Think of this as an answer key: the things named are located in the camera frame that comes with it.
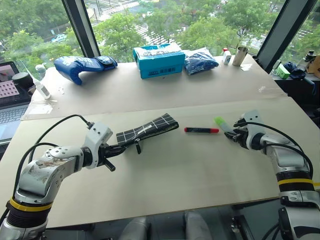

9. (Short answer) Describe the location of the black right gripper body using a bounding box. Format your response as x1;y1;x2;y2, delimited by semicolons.
235;124;251;150

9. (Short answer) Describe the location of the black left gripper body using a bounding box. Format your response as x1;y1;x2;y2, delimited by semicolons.
97;144;113;168

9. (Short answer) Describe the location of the green-capped grey highlighter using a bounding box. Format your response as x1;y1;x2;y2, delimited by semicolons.
214;116;235;133

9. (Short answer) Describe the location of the black white-grid zip pouch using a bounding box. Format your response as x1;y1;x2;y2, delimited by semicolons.
115;112;180;155

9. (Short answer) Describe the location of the red marker pen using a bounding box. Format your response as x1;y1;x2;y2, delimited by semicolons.
184;126;220;134

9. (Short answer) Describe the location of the small white red-capped bottle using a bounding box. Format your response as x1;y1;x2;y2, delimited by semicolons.
222;47;232;66

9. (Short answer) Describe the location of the stainless steel cup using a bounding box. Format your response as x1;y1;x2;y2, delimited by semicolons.
231;46;250;67

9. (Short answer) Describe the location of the grey rounded robot leg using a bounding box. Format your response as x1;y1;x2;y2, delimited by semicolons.
184;210;214;240
119;215;151;240

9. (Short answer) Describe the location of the dark side desk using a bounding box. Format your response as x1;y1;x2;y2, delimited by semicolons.
271;73;320;120

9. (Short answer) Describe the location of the small green box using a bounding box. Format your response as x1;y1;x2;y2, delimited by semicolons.
276;63;291;80

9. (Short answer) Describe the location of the blue plastic-wrapped package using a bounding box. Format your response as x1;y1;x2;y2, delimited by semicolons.
183;46;220;76

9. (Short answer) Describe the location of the crumpled blue cloth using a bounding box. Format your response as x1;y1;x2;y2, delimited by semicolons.
283;60;308;80

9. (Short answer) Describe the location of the clear plastic sheet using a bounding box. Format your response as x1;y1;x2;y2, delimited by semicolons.
22;101;55;116

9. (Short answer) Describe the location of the blue rolled fabric bag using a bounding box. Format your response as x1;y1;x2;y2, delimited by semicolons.
53;55;119;86

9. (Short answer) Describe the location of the brown cardboard box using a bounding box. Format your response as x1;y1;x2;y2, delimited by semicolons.
306;54;320;75

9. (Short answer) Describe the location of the small black gadget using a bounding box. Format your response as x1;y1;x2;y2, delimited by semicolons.
304;49;316;63

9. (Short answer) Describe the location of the teal cardboard box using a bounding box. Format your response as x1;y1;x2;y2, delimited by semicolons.
132;41;187;80

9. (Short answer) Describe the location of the white pale-green capped bottle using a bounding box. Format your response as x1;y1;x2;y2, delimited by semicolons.
34;63;48;81

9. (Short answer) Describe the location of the grey laptop computer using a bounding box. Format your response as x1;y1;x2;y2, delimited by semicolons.
0;61;34;141

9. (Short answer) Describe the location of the black round puck device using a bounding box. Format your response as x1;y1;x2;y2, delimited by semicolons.
11;72;34;89

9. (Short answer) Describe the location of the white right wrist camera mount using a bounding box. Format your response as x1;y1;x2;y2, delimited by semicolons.
240;109;264;151

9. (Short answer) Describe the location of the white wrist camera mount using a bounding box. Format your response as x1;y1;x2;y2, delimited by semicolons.
83;121;114;170
240;109;264;151

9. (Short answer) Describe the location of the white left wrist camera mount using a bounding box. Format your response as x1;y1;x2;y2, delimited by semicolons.
83;121;114;170

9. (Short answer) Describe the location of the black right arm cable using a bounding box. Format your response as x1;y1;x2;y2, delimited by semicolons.
245;121;314;179

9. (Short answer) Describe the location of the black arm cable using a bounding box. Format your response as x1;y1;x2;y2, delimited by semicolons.
13;114;95;198
245;121;314;179

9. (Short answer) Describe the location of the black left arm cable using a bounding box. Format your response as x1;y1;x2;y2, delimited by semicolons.
13;114;95;198

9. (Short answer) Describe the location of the dark window frame pillar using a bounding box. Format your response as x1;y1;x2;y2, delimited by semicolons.
255;0;320;74
61;0;101;59

